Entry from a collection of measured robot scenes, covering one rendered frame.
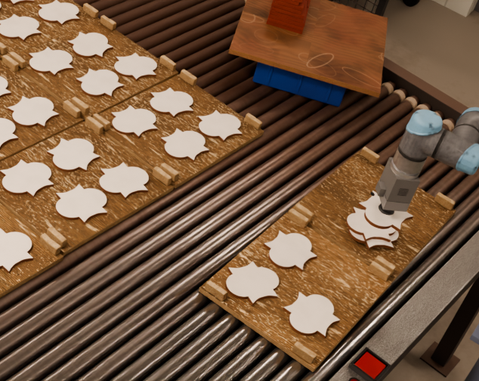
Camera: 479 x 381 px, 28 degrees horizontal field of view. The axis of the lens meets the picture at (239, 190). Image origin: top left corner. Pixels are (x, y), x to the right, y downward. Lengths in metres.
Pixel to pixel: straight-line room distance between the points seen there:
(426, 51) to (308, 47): 2.45
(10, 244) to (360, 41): 1.48
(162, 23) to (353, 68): 0.68
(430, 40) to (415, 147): 3.41
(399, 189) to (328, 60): 0.87
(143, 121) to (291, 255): 0.63
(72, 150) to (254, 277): 0.63
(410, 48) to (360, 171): 2.71
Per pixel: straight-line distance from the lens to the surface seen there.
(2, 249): 2.36
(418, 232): 2.76
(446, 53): 5.63
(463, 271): 2.74
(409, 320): 2.53
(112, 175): 2.60
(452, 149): 2.29
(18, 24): 3.13
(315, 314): 2.39
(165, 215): 2.55
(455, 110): 3.31
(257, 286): 2.40
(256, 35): 3.15
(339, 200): 2.75
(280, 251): 2.51
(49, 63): 2.97
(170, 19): 3.35
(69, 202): 2.50
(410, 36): 5.65
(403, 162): 2.33
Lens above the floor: 2.65
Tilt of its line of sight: 40 degrees down
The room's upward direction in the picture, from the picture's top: 17 degrees clockwise
